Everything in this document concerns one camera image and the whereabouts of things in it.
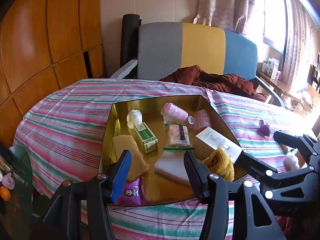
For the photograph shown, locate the clear plastic bag bundle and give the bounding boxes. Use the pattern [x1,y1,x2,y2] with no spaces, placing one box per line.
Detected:
[284,154,300,171]

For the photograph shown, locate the yellow knit cloth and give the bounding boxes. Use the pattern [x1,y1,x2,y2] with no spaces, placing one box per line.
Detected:
[202,147,235,181]

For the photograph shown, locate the purple candy packet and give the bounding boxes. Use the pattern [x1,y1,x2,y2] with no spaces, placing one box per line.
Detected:
[258,120,271,137]
[116,177,145,206]

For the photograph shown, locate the cream cardboard box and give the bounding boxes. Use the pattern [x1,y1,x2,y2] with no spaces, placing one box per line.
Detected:
[192,127,242,163]

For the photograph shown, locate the pink hair roller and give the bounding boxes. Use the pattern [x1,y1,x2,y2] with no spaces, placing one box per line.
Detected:
[161,102,189,124]
[187,109,211,133]

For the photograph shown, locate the yellow sponge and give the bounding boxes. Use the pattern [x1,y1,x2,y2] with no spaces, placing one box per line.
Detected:
[113,135,149,183]

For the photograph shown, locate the large cracker pack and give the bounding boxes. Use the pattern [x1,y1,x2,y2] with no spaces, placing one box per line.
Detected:
[164,124,194,151]

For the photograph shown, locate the white sponge block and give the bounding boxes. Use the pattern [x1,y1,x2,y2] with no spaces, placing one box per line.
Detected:
[154,151,190,186]

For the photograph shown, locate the green tea box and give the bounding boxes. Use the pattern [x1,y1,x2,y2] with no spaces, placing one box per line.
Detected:
[134,122,158,154]

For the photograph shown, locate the white plastic ball bundle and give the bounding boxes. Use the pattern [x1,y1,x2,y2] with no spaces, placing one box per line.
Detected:
[126,109,143,129]

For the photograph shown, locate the glass side table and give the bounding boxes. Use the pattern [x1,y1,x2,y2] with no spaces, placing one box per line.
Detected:
[1,146,33,239]

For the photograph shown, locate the wooden side table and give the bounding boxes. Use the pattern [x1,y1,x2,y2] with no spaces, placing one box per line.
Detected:
[257,71,311,112]

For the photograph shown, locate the striped tablecloth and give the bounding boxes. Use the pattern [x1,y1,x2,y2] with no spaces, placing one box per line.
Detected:
[14,79,316,239]

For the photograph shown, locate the white product boxes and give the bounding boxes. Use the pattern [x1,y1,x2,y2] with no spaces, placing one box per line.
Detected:
[261,57,281,81]

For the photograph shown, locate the rust red jacket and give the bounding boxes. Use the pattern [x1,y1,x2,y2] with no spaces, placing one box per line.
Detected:
[160,65,267,102]

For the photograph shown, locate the gold metal tin box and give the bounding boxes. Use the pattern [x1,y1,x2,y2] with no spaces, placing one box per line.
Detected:
[99,95,238,205]

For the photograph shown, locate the grey yellow blue chair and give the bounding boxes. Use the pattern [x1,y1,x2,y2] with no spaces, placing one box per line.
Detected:
[111,22,285,107]

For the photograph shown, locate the pink window curtain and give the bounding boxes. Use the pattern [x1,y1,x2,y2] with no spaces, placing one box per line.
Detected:
[193,0,255,35]

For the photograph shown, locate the wooden wardrobe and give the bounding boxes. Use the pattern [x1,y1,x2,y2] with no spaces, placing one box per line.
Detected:
[1,0,104,147]

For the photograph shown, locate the black rolled mat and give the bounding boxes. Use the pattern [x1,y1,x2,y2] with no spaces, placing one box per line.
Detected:
[120,14,141,67]

